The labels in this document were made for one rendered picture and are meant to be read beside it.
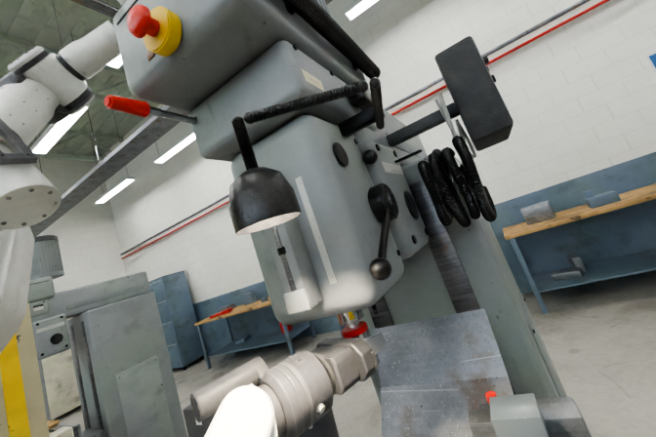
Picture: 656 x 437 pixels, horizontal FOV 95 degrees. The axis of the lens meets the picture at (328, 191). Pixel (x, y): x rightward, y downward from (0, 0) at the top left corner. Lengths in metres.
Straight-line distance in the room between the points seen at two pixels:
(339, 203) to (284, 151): 0.12
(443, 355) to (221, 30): 0.85
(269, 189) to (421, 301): 0.70
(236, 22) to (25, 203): 0.33
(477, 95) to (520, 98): 4.14
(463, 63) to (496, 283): 0.53
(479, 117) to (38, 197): 0.71
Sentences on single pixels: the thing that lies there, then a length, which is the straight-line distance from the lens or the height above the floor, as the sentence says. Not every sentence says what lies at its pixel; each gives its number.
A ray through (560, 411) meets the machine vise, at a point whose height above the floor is 1.09.
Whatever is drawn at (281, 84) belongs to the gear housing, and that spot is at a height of 1.66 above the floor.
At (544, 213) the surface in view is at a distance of 4.18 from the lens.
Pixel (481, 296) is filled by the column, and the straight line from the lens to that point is 0.90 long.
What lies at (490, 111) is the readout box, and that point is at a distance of 0.70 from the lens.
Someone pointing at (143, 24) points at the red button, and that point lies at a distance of 0.48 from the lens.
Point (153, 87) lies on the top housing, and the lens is 0.56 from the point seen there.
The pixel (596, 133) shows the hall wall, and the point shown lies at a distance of 4.85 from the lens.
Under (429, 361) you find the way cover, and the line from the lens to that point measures 0.93.
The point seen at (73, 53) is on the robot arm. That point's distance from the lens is 0.92.
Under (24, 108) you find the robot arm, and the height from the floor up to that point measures 1.85.
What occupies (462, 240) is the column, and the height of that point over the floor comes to 1.31.
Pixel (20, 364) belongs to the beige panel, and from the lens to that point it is 2.07.
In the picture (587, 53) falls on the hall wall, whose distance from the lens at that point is 5.06.
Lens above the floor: 1.41
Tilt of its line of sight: 10 degrees up
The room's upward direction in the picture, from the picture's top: 19 degrees counter-clockwise
